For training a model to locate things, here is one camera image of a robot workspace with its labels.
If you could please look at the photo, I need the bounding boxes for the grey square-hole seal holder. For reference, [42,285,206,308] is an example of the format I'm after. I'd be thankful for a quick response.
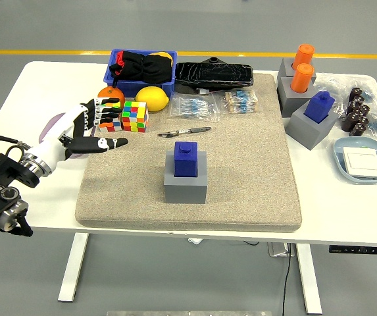
[285,98,339,151]
[163,150,208,205]

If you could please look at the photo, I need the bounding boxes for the purple plate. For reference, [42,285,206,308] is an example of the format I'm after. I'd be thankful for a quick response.
[38,111,97,161]

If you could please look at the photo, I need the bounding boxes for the orange cylinder seal stamp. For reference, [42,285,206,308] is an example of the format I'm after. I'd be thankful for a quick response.
[292,43,316,70]
[289,63,315,93]

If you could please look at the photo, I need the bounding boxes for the blue-grey plate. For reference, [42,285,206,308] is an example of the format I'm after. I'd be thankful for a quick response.
[333,136,377,184]

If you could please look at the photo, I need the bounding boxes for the black table control panel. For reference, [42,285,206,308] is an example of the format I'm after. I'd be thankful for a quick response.
[328,244,377,255]

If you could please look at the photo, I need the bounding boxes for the blue plastic bin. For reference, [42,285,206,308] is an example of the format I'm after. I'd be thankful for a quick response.
[103,49,178,99]

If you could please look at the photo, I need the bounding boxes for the multicolour puzzle cube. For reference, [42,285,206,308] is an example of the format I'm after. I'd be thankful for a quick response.
[120,101,150,134]
[97,117,123,133]

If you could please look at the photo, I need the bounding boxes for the grey-brown fabric mat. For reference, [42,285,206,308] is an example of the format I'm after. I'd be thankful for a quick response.
[75,72,303,234]

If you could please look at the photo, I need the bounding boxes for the black slim pen tool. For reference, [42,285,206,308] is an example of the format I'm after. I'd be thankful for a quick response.
[157,126,213,138]

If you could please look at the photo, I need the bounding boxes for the yellow curved item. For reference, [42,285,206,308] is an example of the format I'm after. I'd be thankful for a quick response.
[150,51,173,62]

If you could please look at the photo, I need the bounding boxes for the orange fruit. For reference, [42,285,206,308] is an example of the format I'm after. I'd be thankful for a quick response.
[97,86,126,108]

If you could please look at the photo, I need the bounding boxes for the black power cable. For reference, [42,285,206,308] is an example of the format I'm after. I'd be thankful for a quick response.
[282,243,293,316]

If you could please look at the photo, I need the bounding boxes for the silver box under table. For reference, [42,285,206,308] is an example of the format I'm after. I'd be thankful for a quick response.
[266,242,296,257]

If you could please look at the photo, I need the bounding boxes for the blue square seal stamp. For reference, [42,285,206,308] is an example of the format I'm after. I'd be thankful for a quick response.
[173,141,199,178]
[303,91,336,125]

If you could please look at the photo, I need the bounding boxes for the black cloth bundle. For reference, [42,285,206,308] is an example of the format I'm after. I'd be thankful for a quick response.
[109,50,173,87]

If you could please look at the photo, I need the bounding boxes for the yellow lemon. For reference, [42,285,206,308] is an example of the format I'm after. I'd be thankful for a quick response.
[134,86,170,113]

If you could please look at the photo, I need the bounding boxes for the white table leg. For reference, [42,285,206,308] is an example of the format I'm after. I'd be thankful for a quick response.
[57,232,89,303]
[295,243,323,315]

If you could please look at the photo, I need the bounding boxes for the clear bag of resistors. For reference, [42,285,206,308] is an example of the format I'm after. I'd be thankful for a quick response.
[167,93,221,123]
[219,89,261,115]

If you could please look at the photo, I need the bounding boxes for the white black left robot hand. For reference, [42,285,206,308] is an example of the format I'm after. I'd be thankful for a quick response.
[26,97,129,172]

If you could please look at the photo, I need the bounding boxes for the clear plastic bags pile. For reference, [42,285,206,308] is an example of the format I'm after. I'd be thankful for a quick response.
[313,72,377,141]

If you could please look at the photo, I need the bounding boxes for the grey round-hole seal holder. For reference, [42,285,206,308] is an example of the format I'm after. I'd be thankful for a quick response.
[276,76,316,119]
[277,57,317,83]

